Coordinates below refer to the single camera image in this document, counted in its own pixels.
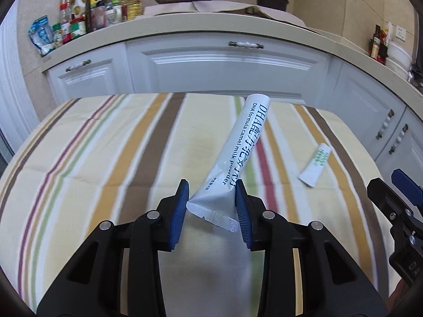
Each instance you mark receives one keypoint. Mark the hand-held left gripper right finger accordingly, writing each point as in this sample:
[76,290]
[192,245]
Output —
[243,219]

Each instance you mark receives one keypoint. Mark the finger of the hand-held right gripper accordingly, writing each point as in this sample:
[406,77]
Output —
[404,181]
[380,193]

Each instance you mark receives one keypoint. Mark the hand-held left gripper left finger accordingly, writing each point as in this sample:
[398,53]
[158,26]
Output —
[176,219]

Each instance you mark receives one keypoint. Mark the white sachet with blue print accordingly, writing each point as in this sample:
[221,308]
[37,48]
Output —
[241,145]

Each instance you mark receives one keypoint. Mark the person's right forearm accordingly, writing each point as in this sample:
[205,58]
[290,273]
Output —
[401,295]

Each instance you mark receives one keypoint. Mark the white sachet with green print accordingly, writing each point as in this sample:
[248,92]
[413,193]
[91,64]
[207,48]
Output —
[315,166]

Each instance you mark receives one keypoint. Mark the striped tablecloth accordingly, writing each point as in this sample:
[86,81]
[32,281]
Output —
[99,171]

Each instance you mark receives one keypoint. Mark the dark cloth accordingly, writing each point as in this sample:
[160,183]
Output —
[417,81]

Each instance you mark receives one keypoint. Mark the stack of white bowls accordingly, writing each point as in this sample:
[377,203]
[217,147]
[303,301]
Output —
[398,61]

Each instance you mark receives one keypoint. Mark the dark glass bottle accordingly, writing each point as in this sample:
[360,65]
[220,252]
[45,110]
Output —
[374,44]

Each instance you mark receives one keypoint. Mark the beige stove cover cloth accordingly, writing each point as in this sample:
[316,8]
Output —
[224,10]

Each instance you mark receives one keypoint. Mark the black pot with lid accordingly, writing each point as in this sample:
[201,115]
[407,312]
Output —
[271,1]

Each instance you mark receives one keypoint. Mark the cluster of condiment bottles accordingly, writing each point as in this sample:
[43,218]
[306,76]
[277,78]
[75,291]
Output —
[92,16]

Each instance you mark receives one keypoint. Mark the blue packet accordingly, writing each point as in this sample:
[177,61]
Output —
[41,36]

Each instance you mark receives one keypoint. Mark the white wall socket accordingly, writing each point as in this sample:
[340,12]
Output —
[400,33]

